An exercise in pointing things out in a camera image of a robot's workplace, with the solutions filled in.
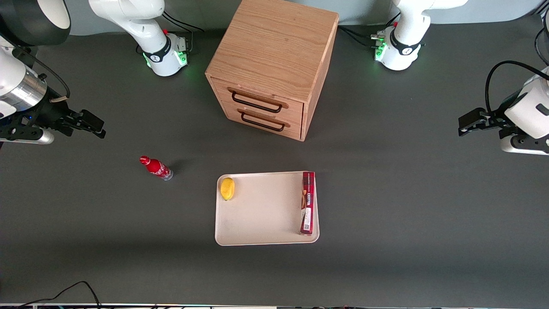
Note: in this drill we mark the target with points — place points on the beige plastic tray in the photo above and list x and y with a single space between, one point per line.
266 210

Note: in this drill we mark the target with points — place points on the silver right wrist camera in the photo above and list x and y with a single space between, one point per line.
30 137

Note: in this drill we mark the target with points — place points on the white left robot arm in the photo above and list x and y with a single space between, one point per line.
407 25

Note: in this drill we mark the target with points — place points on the red coke bottle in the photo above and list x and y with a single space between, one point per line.
155 168

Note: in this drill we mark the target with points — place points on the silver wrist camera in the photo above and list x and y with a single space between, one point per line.
521 146
30 137

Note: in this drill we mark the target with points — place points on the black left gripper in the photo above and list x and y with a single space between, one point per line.
493 119

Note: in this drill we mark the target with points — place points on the red shortbread cookie box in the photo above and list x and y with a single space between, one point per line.
307 206

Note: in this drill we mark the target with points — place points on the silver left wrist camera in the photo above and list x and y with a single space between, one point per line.
521 146

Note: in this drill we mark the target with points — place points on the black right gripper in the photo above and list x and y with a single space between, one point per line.
51 113

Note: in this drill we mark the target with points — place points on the wooden drawer cabinet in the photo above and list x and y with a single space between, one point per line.
274 43

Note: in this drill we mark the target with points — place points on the wooden drawer front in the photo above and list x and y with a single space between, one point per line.
261 92
296 128

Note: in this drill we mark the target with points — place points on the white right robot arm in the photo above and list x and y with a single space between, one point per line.
128 17

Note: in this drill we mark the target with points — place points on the yellow lemon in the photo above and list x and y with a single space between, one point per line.
227 189

